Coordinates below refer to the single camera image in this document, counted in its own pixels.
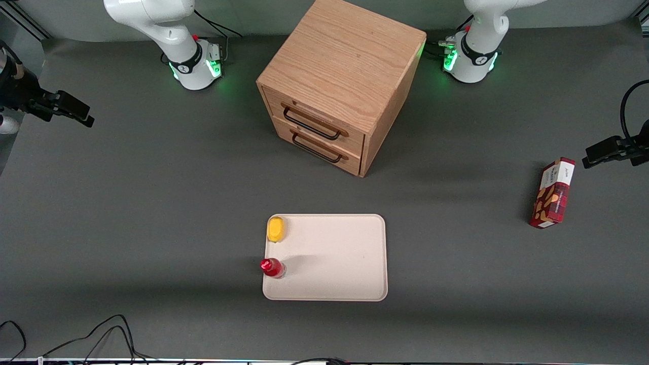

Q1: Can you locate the yellow plastic bottle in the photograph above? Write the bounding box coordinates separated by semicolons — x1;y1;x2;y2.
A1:
267;216;286;243

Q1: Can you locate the red snack box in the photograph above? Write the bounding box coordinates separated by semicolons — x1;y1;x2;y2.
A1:
529;157;576;230

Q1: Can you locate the black floor cable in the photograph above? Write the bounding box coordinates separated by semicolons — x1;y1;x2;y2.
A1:
291;357;351;365
43;314;155;363
0;320;27;363

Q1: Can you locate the black metal drawer handle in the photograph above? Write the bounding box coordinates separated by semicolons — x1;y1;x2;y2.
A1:
281;104;343;141
292;130;343;164

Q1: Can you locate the red bottle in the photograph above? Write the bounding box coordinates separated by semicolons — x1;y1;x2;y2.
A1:
260;258;287;280

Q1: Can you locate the beige plastic tray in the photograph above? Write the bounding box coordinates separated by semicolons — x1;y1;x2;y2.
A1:
262;213;389;302

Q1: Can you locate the black left arm base cable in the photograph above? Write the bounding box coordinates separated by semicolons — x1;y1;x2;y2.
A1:
425;14;475;57

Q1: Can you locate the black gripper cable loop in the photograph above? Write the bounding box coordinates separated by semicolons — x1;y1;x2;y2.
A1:
621;80;649;143

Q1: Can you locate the aluminium frame rail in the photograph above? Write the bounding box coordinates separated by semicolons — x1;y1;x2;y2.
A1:
0;0;52;42

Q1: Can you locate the wooden drawer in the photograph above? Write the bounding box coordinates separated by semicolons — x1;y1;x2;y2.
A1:
261;85;366;153
271;117;363;176

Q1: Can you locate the black right arm base cable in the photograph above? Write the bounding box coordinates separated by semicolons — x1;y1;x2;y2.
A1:
194;9;243;62

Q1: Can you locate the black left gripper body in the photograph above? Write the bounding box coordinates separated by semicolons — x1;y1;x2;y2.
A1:
629;119;649;168

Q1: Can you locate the black arm base cable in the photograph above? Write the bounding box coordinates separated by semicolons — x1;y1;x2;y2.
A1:
425;14;475;57
194;9;243;62

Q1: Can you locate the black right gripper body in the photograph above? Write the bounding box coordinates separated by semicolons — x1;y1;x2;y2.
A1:
0;41;55;123

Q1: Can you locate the wooden drawer cabinet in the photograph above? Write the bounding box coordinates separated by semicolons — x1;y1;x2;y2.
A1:
256;0;427;178

